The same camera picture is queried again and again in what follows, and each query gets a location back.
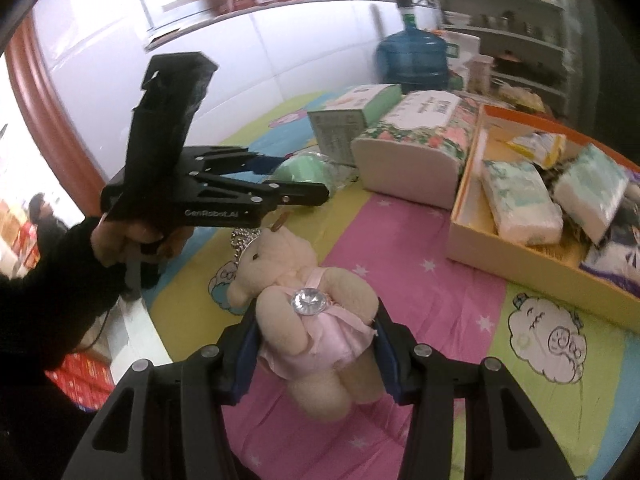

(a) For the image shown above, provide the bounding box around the green leaf print tissue pack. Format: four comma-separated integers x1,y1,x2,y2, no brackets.
481,159,564,247

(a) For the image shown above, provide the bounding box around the yellow plastic bag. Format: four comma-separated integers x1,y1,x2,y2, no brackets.
500,82,547,114

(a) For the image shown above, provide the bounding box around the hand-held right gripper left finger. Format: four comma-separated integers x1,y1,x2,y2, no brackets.
70,305,266,480

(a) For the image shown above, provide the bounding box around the brown wooden door frame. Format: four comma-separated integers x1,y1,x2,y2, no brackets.
5,20,109,192

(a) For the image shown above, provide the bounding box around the cartoon printed tablecloth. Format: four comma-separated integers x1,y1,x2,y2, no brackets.
120,91,640,480

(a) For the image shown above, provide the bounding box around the teal print tissue pack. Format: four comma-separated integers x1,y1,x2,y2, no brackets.
552,143,631,247

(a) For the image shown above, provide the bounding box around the person's left forearm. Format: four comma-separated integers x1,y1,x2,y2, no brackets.
0,220,137,377

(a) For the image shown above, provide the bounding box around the red patterned box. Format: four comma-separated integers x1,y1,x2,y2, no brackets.
45,352,117,412

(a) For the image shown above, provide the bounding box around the green sponge ball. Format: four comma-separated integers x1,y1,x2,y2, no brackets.
275,152,359,192

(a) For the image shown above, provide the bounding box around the black water pump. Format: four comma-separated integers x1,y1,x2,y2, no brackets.
395,0,417,31

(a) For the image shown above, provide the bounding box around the beige plastic jar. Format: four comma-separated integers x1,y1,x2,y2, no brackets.
469,55,494,92

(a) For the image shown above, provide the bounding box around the purple printed tissue pack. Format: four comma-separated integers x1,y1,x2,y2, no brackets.
581,167,640,302

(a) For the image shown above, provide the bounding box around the green and white carton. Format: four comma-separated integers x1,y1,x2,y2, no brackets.
306,84,404,166

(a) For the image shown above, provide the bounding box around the blue water jug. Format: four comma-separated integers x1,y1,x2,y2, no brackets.
376,29,450,92

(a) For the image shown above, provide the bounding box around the person's dark clothing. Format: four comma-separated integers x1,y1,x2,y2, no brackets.
0,360,122,480

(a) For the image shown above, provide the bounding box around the floral wet wipes pack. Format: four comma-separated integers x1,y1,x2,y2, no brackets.
350,91,484,210

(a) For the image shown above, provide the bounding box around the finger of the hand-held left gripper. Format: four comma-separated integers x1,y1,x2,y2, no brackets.
192,171,332,207
183,146,287,182

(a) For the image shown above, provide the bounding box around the grey shelf rack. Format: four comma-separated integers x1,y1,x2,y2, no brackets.
430,0,577,112

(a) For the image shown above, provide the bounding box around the person's left hand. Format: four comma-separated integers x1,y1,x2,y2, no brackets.
91,215,196,267

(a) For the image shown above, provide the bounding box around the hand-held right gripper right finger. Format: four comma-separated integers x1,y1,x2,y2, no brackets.
372,297,576,480

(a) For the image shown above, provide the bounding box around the cream plush bear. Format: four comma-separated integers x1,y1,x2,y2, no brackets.
227,227,382,422

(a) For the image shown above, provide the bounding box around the yellow edged plastic packet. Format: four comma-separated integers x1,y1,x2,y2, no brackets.
507,130,569,170

